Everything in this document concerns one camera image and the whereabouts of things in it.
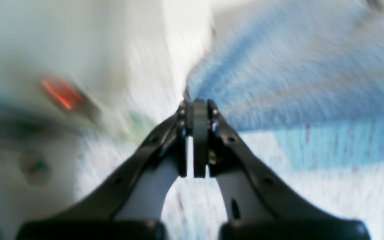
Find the green tape roll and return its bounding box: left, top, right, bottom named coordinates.
left=17, top=149, right=51, bottom=186

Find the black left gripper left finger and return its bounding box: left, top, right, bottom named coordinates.
left=17, top=101, right=195, bottom=240

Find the grey t-shirt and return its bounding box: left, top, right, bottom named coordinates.
left=185, top=0, right=384, bottom=131

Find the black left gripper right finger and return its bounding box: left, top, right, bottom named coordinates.
left=201, top=100, right=370, bottom=240

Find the terrazzo patterned table cloth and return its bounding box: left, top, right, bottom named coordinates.
left=72, top=77, right=384, bottom=240

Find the clear round glass bottle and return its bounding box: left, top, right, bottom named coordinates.
left=41, top=75, right=156, bottom=143

